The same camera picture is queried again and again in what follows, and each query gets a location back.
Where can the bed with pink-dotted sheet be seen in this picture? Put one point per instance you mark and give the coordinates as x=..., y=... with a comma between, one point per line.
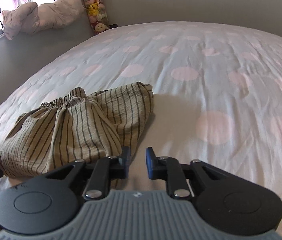
x=193, y=80

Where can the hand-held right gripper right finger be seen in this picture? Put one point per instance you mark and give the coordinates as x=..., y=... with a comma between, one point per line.
x=149, y=163

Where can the pink rolled duvet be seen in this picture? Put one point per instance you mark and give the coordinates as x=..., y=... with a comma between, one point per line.
x=43, y=15

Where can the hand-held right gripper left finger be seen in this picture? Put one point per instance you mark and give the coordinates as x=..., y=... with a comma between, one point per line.
x=127, y=162

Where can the clear tube of plush toys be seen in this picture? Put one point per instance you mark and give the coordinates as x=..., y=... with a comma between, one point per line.
x=96, y=7

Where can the beige striped pants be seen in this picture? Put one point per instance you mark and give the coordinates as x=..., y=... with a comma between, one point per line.
x=68, y=130

